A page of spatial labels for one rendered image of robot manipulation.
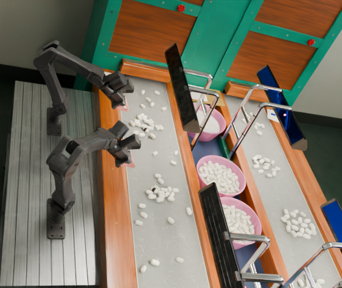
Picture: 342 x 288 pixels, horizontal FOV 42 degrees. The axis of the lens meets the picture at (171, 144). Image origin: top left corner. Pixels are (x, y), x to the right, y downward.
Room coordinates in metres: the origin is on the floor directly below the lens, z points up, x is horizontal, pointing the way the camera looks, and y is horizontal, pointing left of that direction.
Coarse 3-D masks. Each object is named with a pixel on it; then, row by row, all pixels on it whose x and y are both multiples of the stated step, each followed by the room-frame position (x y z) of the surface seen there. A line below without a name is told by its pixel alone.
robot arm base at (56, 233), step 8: (48, 200) 1.20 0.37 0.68; (48, 208) 1.16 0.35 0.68; (48, 216) 1.12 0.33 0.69; (56, 216) 1.11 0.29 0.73; (64, 216) 1.14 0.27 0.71; (48, 224) 1.09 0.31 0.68; (56, 224) 1.11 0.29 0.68; (64, 224) 1.13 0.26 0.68; (48, 232) 1.06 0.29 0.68; (56, 232) 1.07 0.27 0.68; (64, 232) 1.09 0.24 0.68
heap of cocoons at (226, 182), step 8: (200, 168) 1.74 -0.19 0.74; (208, 168) 1.77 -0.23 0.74; (216, 168) 1.79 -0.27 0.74; (224, 168) 1.83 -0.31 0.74; (200, 176) 1.69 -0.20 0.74; (208, 176) 1.71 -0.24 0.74; (216, 176) 1.75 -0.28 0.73; (224, 176) 1.76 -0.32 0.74; (232, 176) 1.80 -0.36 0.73; (208, 184) 1.65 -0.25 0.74; (216, 184) 1.68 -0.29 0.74; (224, 184) 1.70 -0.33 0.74; (232, 184) 1.75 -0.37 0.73; (224, 192) 1.67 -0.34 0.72; (232, 192) 1.68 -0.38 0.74
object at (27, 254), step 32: (32, 96) 1.78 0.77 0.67; (32, 128) 1.56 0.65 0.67; (64, 128) 1.66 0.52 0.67; (32, 160) 1.38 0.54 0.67; (96, 160) 1.55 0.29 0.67; (32, 192) 1.21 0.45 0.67; (96, 192) 1.36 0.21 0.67; (32, 224) 1.07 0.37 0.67; (96, 224) 1.20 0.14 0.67; (32, 256) 0.94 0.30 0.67; (64, 256) 1.00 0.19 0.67; (96, 256) 1.06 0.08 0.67
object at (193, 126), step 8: (168, 48) 2.13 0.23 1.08; (176, 48) 2.10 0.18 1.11; (168, 56) 2.06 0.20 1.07; (176, 56) 2.03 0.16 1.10; (168, 64) 2.01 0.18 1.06; (176, 64) 1.97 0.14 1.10; (176, 72) 1.92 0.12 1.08; (184, 72) 1.91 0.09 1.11; (176, 80) 1.87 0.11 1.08; (184, 80) 1.84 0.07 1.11; (176, 88) 1.81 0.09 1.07; (176, 96) 1.77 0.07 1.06; (184, 96) 1.74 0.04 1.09; (184, 104) 1.69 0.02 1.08; (192, 104) 1.68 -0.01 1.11; (184, 112) 1.65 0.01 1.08; (192, 112) 1.63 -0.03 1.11; (184, 120) 1.60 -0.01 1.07; (192, 120) 1.58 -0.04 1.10; (184, 128) 1.56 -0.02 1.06; (192, 128) 1.58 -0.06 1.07
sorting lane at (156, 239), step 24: (144, 96) 2.11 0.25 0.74; (168, 120) 2.00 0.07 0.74; (144, 144) 1.73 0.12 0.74; (168, 144) 1.81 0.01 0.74; (144, 168) 1.57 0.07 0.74; (168, 168) 1.64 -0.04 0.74; (144, 192) 1.42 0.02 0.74; (168, 216) 1.35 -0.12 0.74; (192, 216) 1.41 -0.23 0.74; (144, 240) 1.18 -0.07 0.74; (168, 240) 1.23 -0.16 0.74; (192, 240) 1.28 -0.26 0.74; (144, 264) 1.07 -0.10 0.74; (168, 264) 1.12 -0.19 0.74; (192, 264) 1.17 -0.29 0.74
